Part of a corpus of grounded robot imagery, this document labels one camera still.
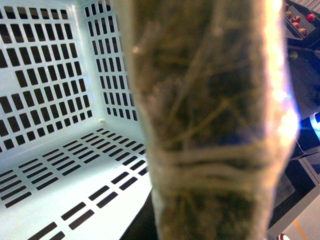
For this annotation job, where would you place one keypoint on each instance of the light blue plastic basket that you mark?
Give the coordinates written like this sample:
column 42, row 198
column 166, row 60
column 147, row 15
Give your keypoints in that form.
column 72, row 156

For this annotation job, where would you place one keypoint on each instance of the orange apple far shelf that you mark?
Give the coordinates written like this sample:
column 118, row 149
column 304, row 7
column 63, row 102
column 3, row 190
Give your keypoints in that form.
column 296, row 21

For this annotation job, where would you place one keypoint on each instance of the yellow red apple far shelf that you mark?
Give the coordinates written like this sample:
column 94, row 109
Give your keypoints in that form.
column 303, row 31

